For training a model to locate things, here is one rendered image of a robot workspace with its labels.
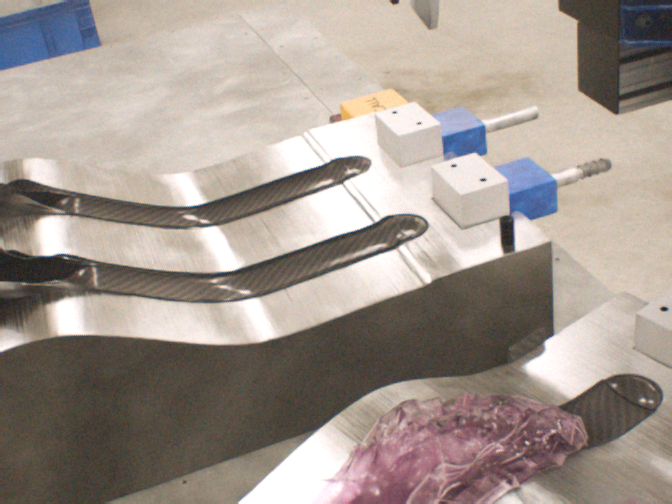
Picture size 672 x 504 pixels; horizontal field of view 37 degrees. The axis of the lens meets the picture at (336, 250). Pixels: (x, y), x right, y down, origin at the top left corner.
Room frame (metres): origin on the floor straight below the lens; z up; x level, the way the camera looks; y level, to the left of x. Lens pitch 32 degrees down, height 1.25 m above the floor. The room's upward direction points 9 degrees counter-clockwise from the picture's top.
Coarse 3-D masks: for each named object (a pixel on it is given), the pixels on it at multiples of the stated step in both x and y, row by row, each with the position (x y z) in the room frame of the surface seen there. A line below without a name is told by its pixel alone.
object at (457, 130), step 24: (384, 120) 0.72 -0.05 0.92; (408, 120) 0.71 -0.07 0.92; (432, 120) 0.70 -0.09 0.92; (456, 120) 0.72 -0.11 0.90; (480, 120) 0.72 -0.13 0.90; (504, 120) 0.73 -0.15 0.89; (528, 120) 0.74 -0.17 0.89; (384, 144) 0.72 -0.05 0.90; (408, 144) 0.69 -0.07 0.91; (432, 144) 0.69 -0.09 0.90; (456, 144) 0.70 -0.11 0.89; (480, 144) 0.71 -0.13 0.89
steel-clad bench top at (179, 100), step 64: (64, 64) 1.31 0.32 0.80; (128, 64) 1.27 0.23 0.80; (192, 64) 1.23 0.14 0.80; (256, 64) 1.19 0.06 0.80; (320, 64) 1.16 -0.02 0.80; (0, 128) 1.12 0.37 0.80; (64, 128) 1.09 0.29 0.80; (128, 128) 1.06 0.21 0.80; (192, 128) 1.03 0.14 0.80; (256, 128) 1.00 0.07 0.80; (576, 320) 0.58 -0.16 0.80
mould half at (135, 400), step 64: (320, 128) 0.78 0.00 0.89; (128, 192) 0.70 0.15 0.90; (192, 192) 0.71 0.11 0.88; (320, 192) 0.67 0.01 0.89; (384, 192) 0.65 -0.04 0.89; (128, 256) 0.59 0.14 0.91; (192, 256) 0.61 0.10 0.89; (256, 256) 0.60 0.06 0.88; (384, 256) 0.57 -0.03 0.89; (448, 256) 0.55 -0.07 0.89; (512, 256) 0.54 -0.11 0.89; (0, 320) 0.49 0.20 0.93; (64, 320) 0.49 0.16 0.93; (128, 320) 0.50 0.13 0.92; (192, 320) 0.52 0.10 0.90; (256, 320) 0.52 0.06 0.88; (320, 320) 0.51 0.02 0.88; (384, 320) 0.52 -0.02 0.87; (448, 320) 0.53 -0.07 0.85; (512, 320) 0.54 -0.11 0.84; (0, 384) 0.46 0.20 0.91; (64, 384) 0.47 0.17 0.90; (128, 384) 0.48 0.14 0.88; (192, 384) 0.49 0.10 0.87; (256, 384) 0.50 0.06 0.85; (320, 384) 0.51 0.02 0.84; (384, 384) 0.52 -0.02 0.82; (0, 448) 0.46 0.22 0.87; (64, 448) 0.47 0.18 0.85; (128, 448) 0.48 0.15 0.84; (192, 448) 0.49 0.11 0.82; (256, 448) 0.50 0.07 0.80
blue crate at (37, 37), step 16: (80, 0) 3.68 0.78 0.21; (16, 16) 3.61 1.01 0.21; (32, 16) 3.63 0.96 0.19; (48, 16) 3.65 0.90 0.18; (64, 16) 3.67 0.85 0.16; (80, 16) 3.68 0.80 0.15; (0, 32) 3.59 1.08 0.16; (16, 32) 3.61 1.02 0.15; (32, 32) 3.63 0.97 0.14; (48, 32) 3.64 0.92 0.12; (64, 32) 3.66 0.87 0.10; (80, 32) 3.68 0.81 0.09; (96, 32) 3.72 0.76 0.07; (0, 48) 3.59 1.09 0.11; (16, 48) 3.60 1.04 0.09; (32, 48) 3.62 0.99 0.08; (48, 48) 3.63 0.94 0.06; (64, 48) 3.66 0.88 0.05; (80, 48) 3.67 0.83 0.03; (0, 64) 3.58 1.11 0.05; (16, 64) 3.60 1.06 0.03
